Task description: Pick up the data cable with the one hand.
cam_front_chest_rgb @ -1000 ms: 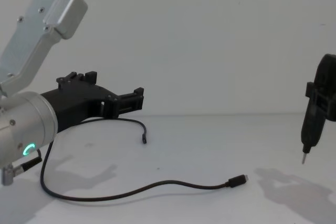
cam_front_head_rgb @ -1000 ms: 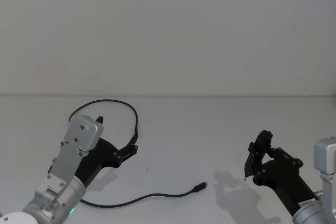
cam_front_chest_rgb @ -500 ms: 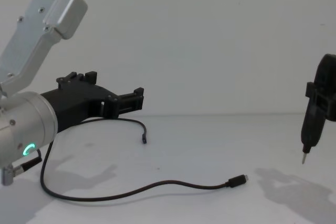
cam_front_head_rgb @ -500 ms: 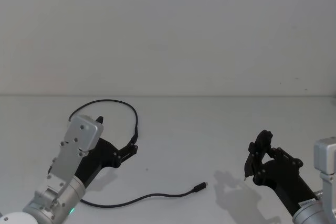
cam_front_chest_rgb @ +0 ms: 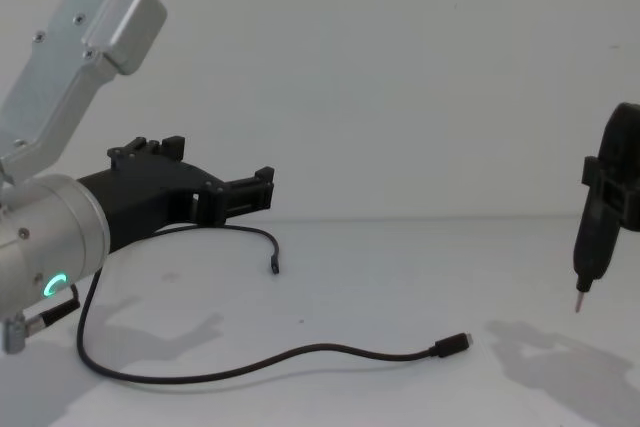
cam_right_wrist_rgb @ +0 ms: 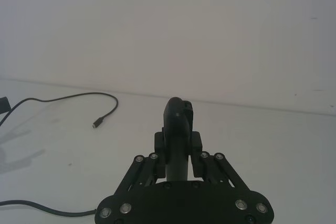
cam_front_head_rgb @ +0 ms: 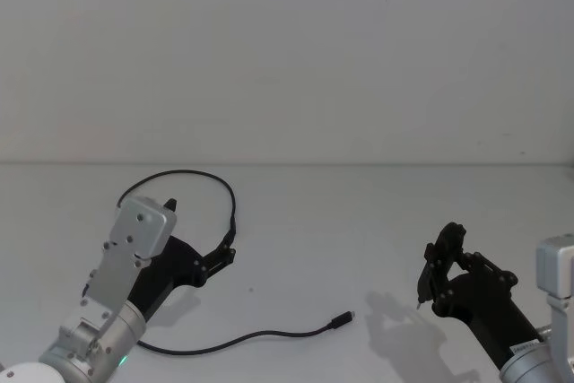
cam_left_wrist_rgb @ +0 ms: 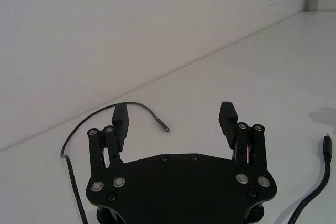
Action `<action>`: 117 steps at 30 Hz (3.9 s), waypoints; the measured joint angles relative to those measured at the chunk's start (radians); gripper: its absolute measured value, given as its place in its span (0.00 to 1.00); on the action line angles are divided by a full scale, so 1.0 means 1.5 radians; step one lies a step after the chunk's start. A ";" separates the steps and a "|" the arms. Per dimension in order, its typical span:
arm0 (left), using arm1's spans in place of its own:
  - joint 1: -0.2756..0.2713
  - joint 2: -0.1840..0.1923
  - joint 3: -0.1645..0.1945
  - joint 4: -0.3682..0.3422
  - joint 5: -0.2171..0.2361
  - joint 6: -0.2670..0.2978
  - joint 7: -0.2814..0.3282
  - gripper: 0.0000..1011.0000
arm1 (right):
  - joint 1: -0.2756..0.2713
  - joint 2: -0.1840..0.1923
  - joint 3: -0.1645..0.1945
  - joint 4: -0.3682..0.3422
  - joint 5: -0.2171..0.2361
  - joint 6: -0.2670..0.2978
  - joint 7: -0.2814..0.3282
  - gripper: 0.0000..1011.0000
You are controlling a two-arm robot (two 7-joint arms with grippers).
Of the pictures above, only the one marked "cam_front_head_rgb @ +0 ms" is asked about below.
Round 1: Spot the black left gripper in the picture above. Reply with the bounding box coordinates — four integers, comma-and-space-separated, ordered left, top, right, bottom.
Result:
126, 197, 238, 326

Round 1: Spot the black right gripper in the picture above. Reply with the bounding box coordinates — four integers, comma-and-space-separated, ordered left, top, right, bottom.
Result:
415, 221, 544, 371

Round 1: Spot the white table cloth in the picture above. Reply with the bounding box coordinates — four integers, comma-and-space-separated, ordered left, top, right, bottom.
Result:
0, 161, 574, 383

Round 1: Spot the thin black cable with plug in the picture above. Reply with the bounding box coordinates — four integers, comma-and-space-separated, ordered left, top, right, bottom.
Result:
117, 169, 358, 357

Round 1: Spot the plain pale wall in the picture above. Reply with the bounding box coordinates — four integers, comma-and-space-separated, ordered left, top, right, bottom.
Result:
0, 0, 574, 167

